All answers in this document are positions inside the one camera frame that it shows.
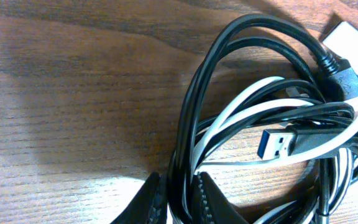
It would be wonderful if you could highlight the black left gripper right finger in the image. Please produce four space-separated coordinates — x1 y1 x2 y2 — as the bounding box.
190 172 240 224

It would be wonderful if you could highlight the white USB cable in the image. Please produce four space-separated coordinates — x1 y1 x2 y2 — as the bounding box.
181 21 358 224

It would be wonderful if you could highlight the black USB cable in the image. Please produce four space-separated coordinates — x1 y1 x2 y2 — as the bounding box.
165 13 358 224

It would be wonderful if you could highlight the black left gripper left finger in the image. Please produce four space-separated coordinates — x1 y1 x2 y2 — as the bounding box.
111 172 167 224

